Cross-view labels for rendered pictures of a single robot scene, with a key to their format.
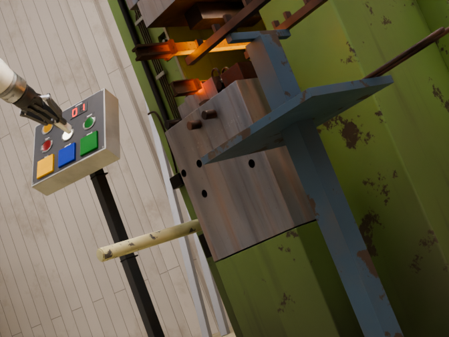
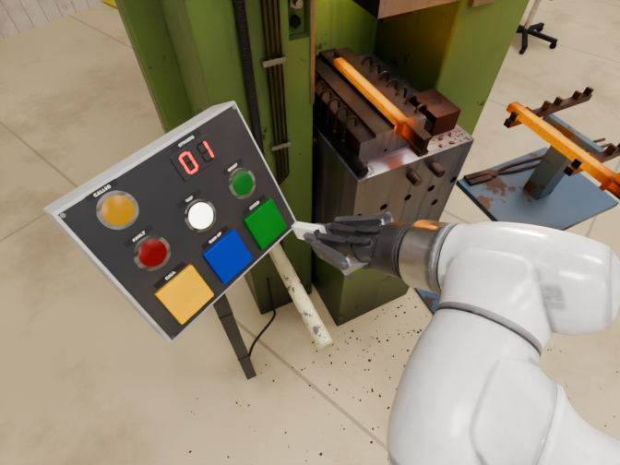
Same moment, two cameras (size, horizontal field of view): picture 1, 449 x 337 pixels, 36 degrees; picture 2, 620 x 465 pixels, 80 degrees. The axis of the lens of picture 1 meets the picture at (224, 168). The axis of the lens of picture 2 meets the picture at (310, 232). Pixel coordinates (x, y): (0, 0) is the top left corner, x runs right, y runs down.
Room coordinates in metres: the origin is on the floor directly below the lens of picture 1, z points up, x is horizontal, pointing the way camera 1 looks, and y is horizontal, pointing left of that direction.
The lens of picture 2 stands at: (2.12, 0.81, 1.58)
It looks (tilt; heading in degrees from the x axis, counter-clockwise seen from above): 53 degrees down; 287
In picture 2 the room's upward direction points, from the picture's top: straight up
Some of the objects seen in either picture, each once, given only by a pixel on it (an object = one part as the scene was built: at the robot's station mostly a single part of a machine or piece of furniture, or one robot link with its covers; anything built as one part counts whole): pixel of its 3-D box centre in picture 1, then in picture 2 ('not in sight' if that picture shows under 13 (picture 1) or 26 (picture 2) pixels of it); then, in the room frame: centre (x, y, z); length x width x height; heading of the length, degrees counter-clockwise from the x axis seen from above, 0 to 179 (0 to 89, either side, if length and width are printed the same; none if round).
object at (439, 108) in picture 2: (246, 76); (432, 112); (2.05, -0.16, 0.95); 0.12 x 0.09 x 0.07; 133
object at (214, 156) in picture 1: (294, 121); (534, 193); (1.66, -0.20, 0.70); 0.40 x 0.30 x 0.02; 42
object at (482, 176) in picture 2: (352, 89); (541, 160); (1.64, -0.35, 0.71); 0.60 x 0.04 x 0.01; 37
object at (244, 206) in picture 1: (286, 160); (357, 159); (2.25, -0.20, 0.69); 0.56 x 0.38 x 0.45; 133
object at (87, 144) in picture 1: (89, 144); (264, 223); (2.34, 0.40, 1.01); 0.07 x 0.05 x 0.07; 68
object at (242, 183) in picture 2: (89, 122); (242, 183); (2.38, 0.38, 1.09); 0.05 x 0.03 x 0.04; 43
